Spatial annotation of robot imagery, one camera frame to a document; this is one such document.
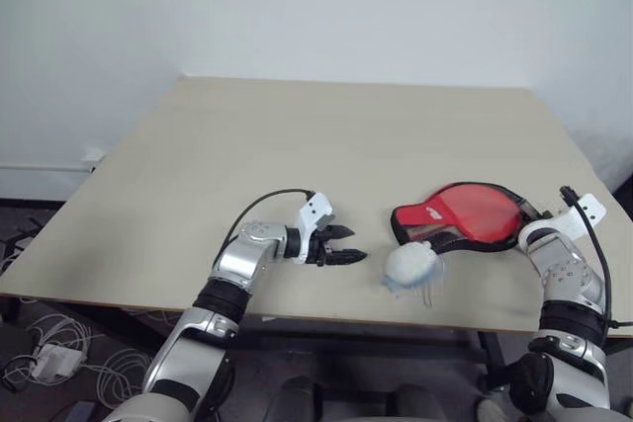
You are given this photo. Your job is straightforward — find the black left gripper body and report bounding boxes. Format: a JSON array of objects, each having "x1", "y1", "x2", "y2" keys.
[{"x1": 308, "y1": 225, "x2": 338, "y2": 269}]

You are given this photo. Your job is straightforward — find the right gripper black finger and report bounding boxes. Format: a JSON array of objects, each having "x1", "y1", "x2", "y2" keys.
[{"x1": 515, "y1": 197, "x2": 541, "y2": 220}]

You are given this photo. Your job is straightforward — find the red table tennis paddle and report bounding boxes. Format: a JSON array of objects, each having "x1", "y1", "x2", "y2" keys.
[{"x1": 439, "y1": 185, "x2": 520, "y2": 242}]

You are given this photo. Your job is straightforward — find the white balls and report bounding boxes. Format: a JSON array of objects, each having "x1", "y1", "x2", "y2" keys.
[{"x1": 377, "y1": 239, "x2": 449, "y2": 310}]

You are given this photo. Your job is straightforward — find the red zippered pouch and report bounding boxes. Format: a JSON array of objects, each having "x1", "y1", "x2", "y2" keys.
[{"x1": 389, "y1": 180, "x2": 527, "y2": 254}]

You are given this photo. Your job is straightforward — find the white power adapter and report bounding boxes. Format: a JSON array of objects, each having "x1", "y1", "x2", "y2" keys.
[{"x1": 33, "y1": 342, "x2": 87, "y2": 380}]

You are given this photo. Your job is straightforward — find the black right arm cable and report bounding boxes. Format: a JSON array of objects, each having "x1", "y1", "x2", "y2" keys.
[{"x1": 558, "y1": 185, "x2": 615, "y2": 359}]

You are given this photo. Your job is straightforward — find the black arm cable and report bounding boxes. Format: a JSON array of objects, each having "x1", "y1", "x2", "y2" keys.
[
  {"x1": 558, "y1": 185, "x2": 615, "y2": 359},
  {"x1": 211, "y1": 187, "x2": 317, "y2": 273}
]

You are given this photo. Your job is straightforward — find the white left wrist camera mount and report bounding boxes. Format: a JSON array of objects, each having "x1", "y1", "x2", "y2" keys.
[{"x1": 295, "y1": 191, "x2": 338, "y2": 266}]

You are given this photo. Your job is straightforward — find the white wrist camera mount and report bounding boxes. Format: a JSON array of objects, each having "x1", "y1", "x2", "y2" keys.
[
  {"x1": 295, "y1": 191, "x2": 338, "y2": 266},
  {"x1": 516, "y1": 192, "x2": 608, "y2": 248}
]

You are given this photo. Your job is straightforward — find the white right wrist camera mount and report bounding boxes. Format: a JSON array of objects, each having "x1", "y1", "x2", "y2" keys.
[{"x1": 516, "y1": 192, "x2": 608, "y2": 248}]

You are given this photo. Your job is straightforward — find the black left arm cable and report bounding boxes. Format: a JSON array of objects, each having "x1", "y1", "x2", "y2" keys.
[{"x1": 211, "y1": 187, "x2": 317, "y2": 273}]

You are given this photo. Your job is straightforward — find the white wall cable duct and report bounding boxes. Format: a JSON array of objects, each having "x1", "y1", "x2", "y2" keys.
[{"x1": 0, "y1": 146, "x2": 109, "y2": 175}]

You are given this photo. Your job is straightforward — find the white floor cables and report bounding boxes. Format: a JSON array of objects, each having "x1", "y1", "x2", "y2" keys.
[{"x1": 0, "y1": 310, "x2": 155, "y2": 411}]

